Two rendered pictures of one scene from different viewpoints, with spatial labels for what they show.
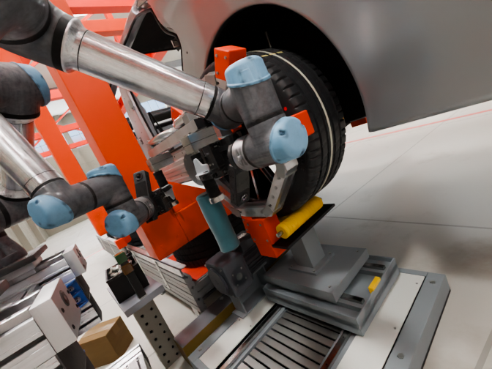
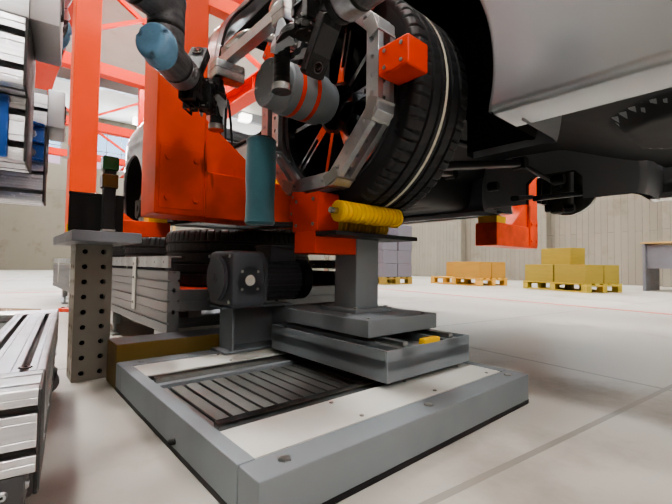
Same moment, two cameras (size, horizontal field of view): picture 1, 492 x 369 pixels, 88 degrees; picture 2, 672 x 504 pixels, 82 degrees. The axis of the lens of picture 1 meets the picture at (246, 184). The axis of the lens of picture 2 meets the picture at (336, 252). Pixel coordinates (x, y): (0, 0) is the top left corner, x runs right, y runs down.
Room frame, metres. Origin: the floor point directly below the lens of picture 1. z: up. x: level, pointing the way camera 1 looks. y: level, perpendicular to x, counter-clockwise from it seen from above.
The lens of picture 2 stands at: (-0.14, 0.05, 0.37)
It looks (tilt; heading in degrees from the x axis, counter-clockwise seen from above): 2 degrees up; 355
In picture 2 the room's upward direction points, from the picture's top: 1 degrees clockwise
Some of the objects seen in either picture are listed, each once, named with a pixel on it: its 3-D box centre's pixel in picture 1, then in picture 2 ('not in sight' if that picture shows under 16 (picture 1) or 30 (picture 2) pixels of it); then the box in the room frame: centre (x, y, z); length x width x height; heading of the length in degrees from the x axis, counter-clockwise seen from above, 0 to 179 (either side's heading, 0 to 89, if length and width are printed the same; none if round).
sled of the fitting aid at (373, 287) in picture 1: (326, 280); (364, 341); (1.07, -0.16, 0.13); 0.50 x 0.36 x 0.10; 36
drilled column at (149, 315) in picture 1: (152, 324); (89, 310); (1.19, 0.71, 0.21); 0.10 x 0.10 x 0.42; 36
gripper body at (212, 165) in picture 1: (228, 156); (321, 13); (0.61, 0.01, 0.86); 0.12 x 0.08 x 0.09; 36
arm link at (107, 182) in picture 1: (105, 188); (160, 2); (0.69, 0.35, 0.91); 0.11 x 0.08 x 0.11; 152
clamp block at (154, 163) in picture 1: (159, 161); (227, 73); (1.02, 0.27, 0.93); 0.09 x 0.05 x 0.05; 126
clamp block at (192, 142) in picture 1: (199, 140); (294, 19); (0.74, 0.07, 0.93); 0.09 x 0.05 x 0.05; 126
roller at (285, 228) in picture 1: (300, 215); (368, 215); (0.96, -0.15, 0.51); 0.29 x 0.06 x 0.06; 126
